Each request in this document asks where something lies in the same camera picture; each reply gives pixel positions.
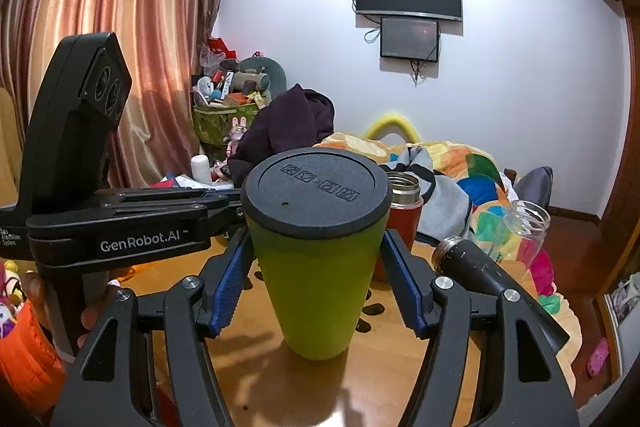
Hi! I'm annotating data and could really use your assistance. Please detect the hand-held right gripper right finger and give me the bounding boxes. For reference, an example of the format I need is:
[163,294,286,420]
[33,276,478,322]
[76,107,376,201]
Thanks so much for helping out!
[379,229,581,427]

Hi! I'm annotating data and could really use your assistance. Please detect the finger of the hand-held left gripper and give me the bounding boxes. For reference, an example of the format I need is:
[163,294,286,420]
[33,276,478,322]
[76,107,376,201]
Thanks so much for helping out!
[202,199,248,239]
[102,187,243,204]

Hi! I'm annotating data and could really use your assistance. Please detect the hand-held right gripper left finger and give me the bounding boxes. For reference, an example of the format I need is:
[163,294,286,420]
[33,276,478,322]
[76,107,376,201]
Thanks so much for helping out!
[50,227,258,427]

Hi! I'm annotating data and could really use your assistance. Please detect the green cup with black lid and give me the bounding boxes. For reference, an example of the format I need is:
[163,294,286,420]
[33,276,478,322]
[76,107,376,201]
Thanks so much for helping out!
[240,147,393,362]

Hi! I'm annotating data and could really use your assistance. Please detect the person's left hand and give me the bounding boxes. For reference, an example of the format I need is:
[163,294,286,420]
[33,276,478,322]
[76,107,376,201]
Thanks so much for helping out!
[25,272,122,344]

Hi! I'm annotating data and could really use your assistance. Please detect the small white bottle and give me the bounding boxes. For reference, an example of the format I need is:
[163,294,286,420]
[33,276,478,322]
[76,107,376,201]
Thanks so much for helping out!
[191,155,213,184]

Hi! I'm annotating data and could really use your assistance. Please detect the beige chair back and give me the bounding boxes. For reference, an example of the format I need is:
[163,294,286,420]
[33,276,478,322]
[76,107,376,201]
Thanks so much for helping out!
[0,86,27,208]

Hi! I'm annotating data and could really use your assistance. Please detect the black flask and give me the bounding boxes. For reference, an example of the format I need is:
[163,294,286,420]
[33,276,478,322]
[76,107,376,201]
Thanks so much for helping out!
[431,236,571,349]

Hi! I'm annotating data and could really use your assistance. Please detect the red thermos bottle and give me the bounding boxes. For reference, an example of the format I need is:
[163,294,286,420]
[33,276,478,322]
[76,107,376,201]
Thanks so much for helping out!
[372,172,425,283]

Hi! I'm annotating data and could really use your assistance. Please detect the green storage bag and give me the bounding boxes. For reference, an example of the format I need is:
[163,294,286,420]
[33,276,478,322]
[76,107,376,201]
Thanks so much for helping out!
[192,102,262,154]

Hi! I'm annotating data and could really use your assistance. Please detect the pink rabbit toy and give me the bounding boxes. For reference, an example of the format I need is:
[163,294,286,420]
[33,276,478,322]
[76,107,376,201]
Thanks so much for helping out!
[226,117,251,158]

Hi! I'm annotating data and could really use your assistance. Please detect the grey striped garment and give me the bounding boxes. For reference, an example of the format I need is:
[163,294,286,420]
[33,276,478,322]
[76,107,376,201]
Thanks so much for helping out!
[379,146,473,242]

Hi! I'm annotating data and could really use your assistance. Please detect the dark purple garment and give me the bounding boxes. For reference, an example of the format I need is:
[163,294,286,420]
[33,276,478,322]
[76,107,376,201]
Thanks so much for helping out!
[229,84,336,188]

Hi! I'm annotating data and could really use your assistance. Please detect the clear plastic bottle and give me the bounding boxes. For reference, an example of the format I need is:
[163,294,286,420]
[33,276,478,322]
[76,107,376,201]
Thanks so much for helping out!
[494,200,551,283]

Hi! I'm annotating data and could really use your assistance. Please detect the pink striped curtain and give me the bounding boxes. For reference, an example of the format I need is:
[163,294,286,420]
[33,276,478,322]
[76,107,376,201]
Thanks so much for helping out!
[0,0,236,204]

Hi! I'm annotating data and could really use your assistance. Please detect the grey plush toy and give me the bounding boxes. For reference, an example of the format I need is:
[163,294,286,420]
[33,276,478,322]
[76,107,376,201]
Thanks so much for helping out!
[232,57,287,96]

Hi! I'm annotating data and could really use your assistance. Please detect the colourful patchwork blanket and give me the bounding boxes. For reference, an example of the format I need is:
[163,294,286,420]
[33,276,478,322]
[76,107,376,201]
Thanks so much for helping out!
[314,132,583,368]

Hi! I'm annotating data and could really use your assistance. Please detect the red plastic bag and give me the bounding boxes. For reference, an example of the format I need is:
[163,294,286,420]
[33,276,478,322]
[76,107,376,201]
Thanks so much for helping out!
[207,36,239,60]

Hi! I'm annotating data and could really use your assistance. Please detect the dark blue chair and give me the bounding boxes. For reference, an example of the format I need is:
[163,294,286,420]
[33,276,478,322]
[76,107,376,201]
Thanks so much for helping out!
[504,165,555,208]

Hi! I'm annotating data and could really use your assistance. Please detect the yellow foam cushion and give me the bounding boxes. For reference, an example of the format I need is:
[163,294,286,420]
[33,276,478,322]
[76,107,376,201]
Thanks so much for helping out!
[362,111,420,142]

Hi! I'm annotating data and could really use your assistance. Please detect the colourful plush toys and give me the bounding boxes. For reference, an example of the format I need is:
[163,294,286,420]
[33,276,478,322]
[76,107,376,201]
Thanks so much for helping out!
[0,259,27,344]

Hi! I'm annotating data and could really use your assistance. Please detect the pink slipper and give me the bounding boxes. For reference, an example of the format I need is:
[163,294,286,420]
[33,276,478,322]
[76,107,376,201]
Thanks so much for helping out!
[585,337,611,379]

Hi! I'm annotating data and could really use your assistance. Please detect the orange bag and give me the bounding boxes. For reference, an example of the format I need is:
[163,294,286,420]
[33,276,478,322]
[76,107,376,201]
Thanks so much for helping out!
[0,299,69,409]

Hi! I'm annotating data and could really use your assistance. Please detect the grey white cloth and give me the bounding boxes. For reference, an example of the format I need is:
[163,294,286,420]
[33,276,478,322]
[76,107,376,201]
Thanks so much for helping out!
[606,273,640,324]

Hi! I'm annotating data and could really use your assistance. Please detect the small black wall screen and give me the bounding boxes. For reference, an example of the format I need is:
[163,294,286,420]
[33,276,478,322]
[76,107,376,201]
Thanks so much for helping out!
[379,16,441,63]

